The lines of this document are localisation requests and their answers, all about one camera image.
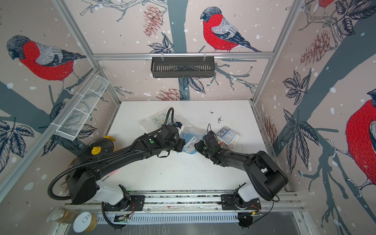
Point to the yellow pot black lid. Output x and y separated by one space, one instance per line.
99 147

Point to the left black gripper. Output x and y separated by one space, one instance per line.
181 144

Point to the black hanging wire basket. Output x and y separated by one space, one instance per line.
183 67

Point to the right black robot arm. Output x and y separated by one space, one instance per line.
266 178

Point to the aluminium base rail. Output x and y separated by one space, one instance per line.
187 207

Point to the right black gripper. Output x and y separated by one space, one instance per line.
199 146

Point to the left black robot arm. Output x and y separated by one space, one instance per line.
85 180

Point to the grey patterned towel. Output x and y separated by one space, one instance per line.
227 137

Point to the cream towel blue bunny print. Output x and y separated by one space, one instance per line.
158 119

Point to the white mesh wall shelf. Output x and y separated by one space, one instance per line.
73 123

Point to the glass jar with metal lid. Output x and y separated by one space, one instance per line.
62 215

